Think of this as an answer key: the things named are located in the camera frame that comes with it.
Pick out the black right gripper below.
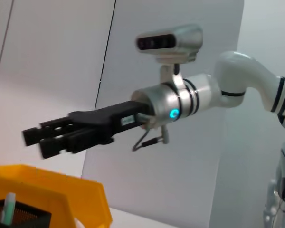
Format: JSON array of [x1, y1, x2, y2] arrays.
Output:
[[39, 101, 155, 160]]

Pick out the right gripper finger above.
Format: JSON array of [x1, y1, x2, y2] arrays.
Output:
[[22, 115, 86, 147]]

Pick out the green pen white cap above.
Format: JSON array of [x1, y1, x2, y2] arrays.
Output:
[[0, 192, 16, 225]]

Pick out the black mesh pen holder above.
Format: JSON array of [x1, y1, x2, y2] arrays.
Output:
[[0, 200, 52, 228]]

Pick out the yellow plastic storage bin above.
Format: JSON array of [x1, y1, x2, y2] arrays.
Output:
[[0, 164, 114, 228]]

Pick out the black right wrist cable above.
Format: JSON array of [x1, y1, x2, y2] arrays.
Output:
[[132, 128, 164, 152]]

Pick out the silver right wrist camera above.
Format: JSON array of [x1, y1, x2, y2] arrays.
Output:
[[135, 23, 204, 92]]

